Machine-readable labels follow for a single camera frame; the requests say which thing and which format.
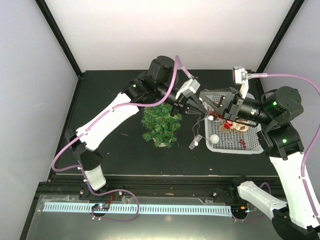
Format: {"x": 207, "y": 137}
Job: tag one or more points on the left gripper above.
{"x": 180, "y": 104}

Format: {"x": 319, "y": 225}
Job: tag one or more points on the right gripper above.
{"x": 230, "y": 112}

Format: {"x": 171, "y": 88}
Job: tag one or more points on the string light with white balls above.
{"x": 213, "y": 139}

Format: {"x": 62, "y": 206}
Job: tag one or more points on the small green christmas tree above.
{"x": 160, "y": 125}

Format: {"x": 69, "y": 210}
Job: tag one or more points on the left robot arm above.
{"x": 165, "y": 81}

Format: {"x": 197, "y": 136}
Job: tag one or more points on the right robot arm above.
{"x": 297, "y": 217}

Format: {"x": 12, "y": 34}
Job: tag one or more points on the red santa ornament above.
{"x": 228, "y": 125}

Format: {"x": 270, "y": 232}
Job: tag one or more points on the white plastic basket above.
{"x": 232, "y": 142}

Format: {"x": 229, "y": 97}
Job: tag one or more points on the right circuit board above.
{"x": 244, "y": 208}

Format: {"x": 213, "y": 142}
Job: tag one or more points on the circuit board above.
{"x": 100, "y": 207}
{"x": 244, "y": 208}

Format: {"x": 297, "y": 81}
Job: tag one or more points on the left circuit board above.
{"x": 100, "y": 207}

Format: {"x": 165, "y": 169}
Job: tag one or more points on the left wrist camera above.
{"x": 189, "y": 88}

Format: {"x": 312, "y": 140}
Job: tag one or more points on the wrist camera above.
{"x": 240, "y": 77}
{"x": 189, "y": 88}

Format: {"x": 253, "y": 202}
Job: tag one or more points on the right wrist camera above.
{"x": 240, "y": 77}

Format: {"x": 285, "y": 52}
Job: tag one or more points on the black frame post right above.
{"x": 281, "y": 32}

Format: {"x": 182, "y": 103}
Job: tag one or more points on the black frame post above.
{"x": 48, "y": 16}
{"x": 281, "y": 32}

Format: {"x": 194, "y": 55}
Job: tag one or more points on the white slotted cable duct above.
{"x": 142, "y": 209}

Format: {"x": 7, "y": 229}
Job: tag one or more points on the black frame post left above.
{"x": 48, "y": 16}

